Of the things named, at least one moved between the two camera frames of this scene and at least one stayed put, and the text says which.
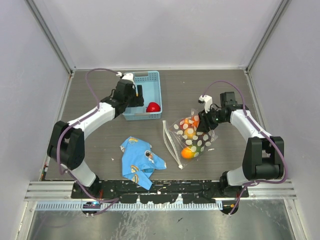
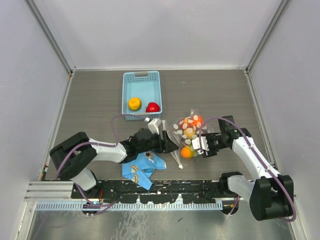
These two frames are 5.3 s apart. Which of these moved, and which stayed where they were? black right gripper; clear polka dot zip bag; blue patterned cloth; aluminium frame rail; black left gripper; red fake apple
Moved: black left gripper; black right gripper
Stayed: red fake apple; clear polka dot zip bag; blue patterned cloth; aluminium frame rail
